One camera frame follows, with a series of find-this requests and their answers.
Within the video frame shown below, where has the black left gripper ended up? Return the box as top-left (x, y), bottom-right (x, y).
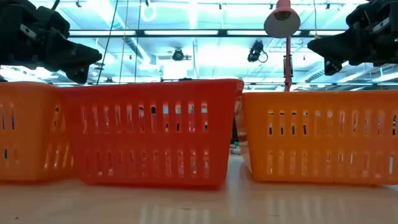
top-left (0, 0), bottom-right (103, 84)

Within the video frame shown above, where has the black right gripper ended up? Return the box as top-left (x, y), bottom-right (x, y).
top-left (307, 0), bottom-right (398, 77)

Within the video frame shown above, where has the orange plastic basket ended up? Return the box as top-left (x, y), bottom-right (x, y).
top-left (0, 81), bottom-right (77, 183)
top-left (241, 90), bottom-right (398, 185)

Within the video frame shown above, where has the red plastic basket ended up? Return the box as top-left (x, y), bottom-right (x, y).
top-left (58, 78), bottom-right (245, 189)

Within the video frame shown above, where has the red desk lamp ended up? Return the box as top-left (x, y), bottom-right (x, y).
top-left (263, 0), bottom-right (302, 93)

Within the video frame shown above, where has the black ceiling spotlight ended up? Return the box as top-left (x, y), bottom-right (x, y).
top-left (172, 48), bottom-right (191, 62)
top-left (247, 39), bottom-right (269, 63)

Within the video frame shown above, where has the black hanging cable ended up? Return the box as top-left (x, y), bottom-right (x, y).
top-left (95, 0), bottom-right (119, 85)

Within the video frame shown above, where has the black ceiling rail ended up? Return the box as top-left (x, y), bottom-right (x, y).
top-left (68, 29), bottom-right (348, 39)

